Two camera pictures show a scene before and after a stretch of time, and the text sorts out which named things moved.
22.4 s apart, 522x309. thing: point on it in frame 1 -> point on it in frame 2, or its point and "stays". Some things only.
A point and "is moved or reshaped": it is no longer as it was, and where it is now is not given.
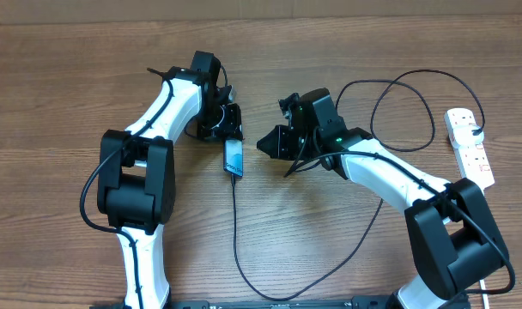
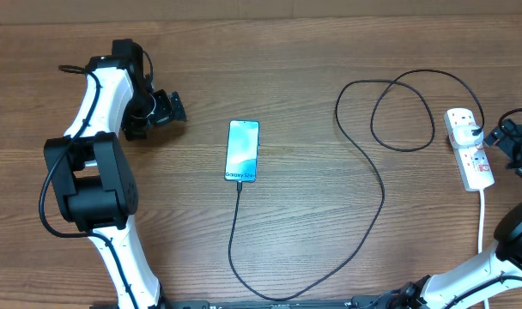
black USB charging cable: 313,286 -> 372,161
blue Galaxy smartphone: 233,156 is moved or reshaped
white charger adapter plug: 464,136 stays
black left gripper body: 228,121 -> 162,109
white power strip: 473,158 stays
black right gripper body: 294,143 -> 516,144
